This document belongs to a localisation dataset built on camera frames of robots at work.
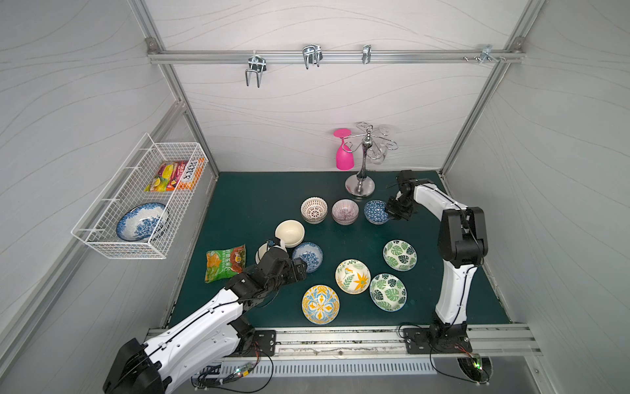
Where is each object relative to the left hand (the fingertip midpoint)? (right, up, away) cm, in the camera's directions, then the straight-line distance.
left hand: (299, 268), depth 80 cm
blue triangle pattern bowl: (+30, +17, +24) cm, 42 cm away
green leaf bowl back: (+37, +1, +11) cm, 39 cm away
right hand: (+35, +17, +20) cm, 44 cm away
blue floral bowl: (+3, +2, +11) cm, 12 cm away
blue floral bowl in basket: (-40, +17, -17) cm, 47 cm away
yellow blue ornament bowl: (+7, -12, 0) cm, 14 cm away
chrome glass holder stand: (+25, +29, +34) cm, 51 cm away
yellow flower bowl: (+19, -5, +6) cm, 20 cm away
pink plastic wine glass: (+17, +40, +25) cm, 50 cm away
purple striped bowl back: (+17, +17, +21) cm, 32 cm away
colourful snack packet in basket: (-37, +30, -7) cm, 48 cm away
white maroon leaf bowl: (+4, +18, +23) cm, 29 cm away
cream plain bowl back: (-5, +9, +17) cm, 20 cm away
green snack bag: (-28, 0, +6) cm, 29 cm away
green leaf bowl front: (+30, -9, +3) cm, 32 cm away
